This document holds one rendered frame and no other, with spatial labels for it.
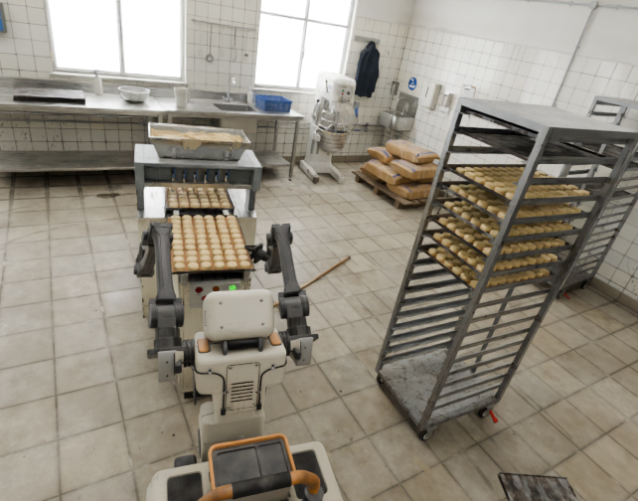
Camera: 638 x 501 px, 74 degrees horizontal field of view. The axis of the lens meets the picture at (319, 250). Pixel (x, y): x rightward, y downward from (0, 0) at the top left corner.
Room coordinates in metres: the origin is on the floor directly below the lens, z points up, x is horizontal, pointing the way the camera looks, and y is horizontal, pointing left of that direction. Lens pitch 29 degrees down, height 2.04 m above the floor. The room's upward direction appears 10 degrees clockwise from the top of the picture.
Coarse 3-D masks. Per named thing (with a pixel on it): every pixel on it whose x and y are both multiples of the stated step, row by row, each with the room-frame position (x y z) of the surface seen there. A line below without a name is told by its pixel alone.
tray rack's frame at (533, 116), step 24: (528, 120) 1.71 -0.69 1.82; (552, 120) 1.80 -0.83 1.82; (576, 120) 1.96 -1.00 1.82; (600, 120) 2.12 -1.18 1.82; (576, 144) 2.17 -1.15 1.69; (600, 192) 1.97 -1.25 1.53; (576, 240) 1.97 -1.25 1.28; (552, 288) 1.96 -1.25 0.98; (528, 336) 1.96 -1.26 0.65; (408, 360) 2.16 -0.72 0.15; (432, 360) 2.20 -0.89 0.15; (480, 360) 2.15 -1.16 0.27; (408, 384) 1.94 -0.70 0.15; (432, 384) 1.98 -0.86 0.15; (456, 384) 2.02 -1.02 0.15; (504, 384) 1.95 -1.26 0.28; (408, 408) 1.75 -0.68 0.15; (456, 408) 1.82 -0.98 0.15; (480, 408) 1.87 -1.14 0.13; (432, 432) 1.68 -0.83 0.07
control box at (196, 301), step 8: (216, 280) 1.68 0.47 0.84; (224, 280) 1.69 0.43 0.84; (232, 280) 1.70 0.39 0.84; (192, 288) 1.61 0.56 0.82; (208, 288) 1.64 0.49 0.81; (224, 288) 1.67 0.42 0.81; (192, 296) 1.61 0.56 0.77; (200, 296) 1.62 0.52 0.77; (192, 304) 1.61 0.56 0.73; (200, 304) 1.62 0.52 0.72
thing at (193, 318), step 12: (180, 276) 1.66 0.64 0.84; (192, 276) 1.68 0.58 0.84; (204, 276) 1.69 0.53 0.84; (216, 276) 1.71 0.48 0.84; (228, 276) 1.73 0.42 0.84; (240, 276) 1.75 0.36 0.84; (180, 288) 1.61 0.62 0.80; (240, 288) 1.73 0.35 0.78; (192, 312) 1.64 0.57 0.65; (192, 324) 1.64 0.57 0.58; (180, 336) 1.61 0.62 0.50; (192, 336) 1.64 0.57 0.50; (192, 372) 1.64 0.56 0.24; (180, 384) 1.61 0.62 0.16; (192, 384) 1.64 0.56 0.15; (192, 396) 1.67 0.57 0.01
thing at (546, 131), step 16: (544, 128) 1.64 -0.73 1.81; (544, 144) 1.63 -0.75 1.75; (528, 160) 1.65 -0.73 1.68; (528, 176) 1.63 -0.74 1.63; (512, 208) 1.64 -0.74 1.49; (512, 224) 1.64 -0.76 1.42; (496, 240) 1.65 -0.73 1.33; (496, 256) 1.63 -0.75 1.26; (480, 288) 1.63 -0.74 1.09; (464, 320) 1.64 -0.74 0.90; (464, 336) 1.64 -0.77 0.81; (448, 352) 1.65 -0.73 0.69; (448, 368) 1.63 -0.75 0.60; (432, 400) 1.63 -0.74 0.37
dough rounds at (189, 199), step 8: (168, 192) 2.41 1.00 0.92; (176, 192) 2.47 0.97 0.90; (192, 192) 2.48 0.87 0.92; (200, 192) 2.50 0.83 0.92; (208, 192) 2.55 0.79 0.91; (224, 192) 2.57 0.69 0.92; (168, 200) 2.34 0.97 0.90; (176, 200) 2.32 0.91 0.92; (184, 200) 2.34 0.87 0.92; (192, 200) 2.36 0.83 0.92; (200, 200) 2.42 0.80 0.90; (208, 200) 2.40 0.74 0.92; (216, 200) 2.42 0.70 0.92; (224, 200) 2.44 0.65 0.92
